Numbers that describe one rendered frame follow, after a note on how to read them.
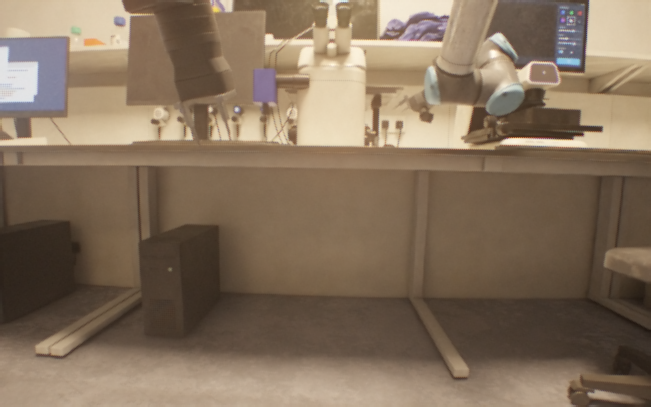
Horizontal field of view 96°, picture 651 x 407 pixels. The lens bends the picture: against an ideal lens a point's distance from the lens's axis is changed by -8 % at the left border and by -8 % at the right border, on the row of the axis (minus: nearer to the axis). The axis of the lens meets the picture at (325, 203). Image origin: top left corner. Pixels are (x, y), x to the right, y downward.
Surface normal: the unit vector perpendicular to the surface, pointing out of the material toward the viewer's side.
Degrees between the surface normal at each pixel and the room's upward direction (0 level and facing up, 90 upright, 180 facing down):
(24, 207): 90
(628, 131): 90
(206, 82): 114
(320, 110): 91
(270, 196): 90
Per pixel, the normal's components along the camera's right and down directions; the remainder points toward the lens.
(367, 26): -0.03, 0.04
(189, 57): -0.11, 0.62
